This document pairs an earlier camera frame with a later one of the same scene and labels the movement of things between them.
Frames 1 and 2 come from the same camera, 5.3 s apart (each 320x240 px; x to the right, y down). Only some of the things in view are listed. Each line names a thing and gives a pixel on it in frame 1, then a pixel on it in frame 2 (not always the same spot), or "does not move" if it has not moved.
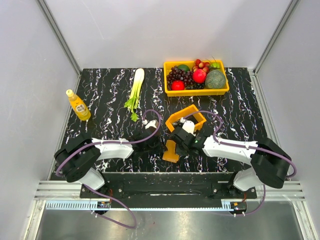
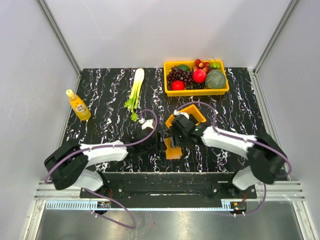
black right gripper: x=178 y=150 -> x=174 y=132
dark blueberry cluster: x=196 y=86 does not move
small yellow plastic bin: x=191 y=110 does not move
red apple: x=199 y=76 does not move
